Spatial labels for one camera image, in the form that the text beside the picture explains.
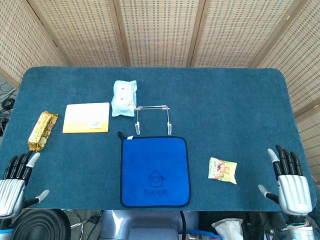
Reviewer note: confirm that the white plastic bag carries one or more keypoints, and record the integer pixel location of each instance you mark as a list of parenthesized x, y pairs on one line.
[(225, 225)]

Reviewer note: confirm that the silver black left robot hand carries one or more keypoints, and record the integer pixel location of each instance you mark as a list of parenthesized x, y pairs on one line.
[(12, 190)]

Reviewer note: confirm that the light blue wet wipes pack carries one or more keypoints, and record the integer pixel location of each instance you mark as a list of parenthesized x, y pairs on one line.
[(123, 97)]

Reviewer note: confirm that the chrome stool base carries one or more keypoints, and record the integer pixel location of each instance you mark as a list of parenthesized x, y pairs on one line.
[(77, 223)]

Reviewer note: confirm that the gold snack bar packet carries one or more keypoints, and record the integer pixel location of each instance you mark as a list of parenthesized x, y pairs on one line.
[(42, 131)]

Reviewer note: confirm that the blue kitchen towel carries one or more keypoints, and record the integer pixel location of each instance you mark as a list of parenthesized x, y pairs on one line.
[(155, 160)]

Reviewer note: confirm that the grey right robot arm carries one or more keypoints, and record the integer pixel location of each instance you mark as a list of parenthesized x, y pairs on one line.
[(300, 232)]

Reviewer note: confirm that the yellow and white booklet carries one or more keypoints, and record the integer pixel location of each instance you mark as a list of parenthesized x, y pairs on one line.
[(85, 115)]

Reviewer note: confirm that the grey-blue robot torso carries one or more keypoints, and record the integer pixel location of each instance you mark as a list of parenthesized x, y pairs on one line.
[(150, 225)]

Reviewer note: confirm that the teal table mat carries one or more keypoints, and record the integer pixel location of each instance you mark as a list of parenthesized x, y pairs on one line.
[(225, 112)]

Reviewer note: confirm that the bamboo folding screen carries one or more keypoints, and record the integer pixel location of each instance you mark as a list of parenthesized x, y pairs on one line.
[(160, 30)]

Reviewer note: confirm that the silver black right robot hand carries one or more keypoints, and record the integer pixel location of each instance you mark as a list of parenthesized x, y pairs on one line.
[(293, 192)]

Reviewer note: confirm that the green snack packet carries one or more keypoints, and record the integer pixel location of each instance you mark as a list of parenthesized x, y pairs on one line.
[(222, 170)]

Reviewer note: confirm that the black round stool seat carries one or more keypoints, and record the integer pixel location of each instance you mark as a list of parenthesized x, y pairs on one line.
[(37, 225)]

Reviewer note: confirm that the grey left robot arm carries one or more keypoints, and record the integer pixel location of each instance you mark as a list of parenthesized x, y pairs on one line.
[(5, 228)]

